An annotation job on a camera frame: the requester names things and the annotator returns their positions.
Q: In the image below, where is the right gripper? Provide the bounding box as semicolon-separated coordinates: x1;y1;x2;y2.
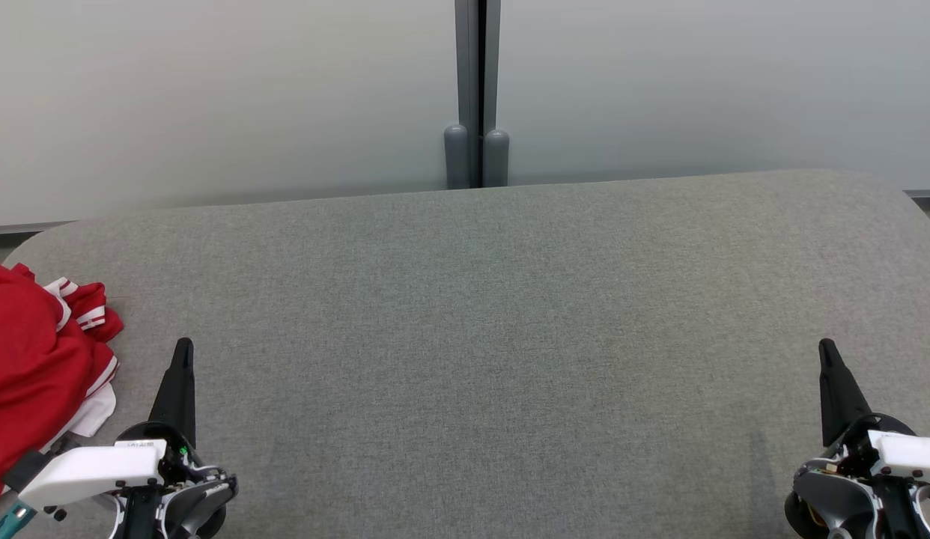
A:
818;338;930;489

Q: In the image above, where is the red and white jersey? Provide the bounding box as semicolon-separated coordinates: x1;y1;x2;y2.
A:
0;264;125;504

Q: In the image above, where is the teal left camera cable plug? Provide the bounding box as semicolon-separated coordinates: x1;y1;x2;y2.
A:
0;500;37;539

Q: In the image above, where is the grey rounded partition foot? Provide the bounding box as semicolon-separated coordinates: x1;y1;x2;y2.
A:
443;124;471;189
483;129;510;188

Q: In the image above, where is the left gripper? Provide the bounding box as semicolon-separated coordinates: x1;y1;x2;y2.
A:
17;338;204;513

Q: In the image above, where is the grey double partition post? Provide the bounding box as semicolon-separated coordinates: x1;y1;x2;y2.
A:
455;0;502;188

